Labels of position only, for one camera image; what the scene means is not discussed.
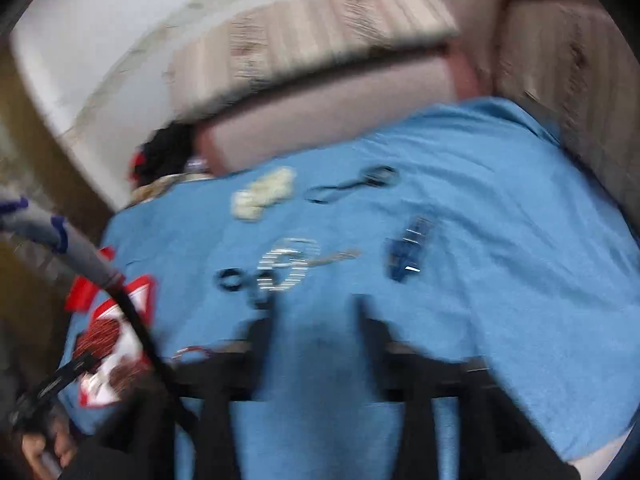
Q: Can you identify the pile of dark clothes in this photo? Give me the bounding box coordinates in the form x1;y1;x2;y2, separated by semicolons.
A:
129;122;210;188

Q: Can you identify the blue blanket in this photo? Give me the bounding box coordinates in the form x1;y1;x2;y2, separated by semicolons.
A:
103;99;639;479

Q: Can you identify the dark red patterned scrunchie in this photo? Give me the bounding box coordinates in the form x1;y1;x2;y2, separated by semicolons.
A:
73;318;120;363

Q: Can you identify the silver hair clip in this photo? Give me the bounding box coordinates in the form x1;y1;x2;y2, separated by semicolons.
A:
306;248;361;268

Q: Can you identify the striped pillow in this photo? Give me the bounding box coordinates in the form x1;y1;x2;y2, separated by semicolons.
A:
169;0;458;122
496;0;639;226

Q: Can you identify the pink folded blanket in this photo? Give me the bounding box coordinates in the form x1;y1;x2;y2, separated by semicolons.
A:
194;44;487;177

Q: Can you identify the small black hair tie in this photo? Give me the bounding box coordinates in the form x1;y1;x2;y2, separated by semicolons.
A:
246;268;281;311

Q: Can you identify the thin black hair tie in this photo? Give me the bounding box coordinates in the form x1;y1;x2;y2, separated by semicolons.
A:
304;164;402;206

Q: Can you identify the pearl bead bracelet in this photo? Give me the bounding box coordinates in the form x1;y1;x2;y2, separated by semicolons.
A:
255;237;322;293

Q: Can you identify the black ruffled scrunchie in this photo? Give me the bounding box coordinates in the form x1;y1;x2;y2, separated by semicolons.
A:
216;268;248;292

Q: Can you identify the person's left hand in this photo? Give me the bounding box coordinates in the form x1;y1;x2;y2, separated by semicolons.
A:
22;417;78;480

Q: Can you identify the cream scrunchie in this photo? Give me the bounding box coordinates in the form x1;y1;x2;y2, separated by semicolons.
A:
230;167;296;222

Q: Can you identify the blue striped headband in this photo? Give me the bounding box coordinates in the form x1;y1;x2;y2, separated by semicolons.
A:
386;216;435;283

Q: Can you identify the red white checked scrunchie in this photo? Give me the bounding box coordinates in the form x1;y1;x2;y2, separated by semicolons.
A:
108;356;150;401

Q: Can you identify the red box lid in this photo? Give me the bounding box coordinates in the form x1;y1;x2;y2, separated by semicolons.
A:
64;276;100;313

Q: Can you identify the red open jewelry box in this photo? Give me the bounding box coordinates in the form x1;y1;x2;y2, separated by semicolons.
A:
77;274;155;408

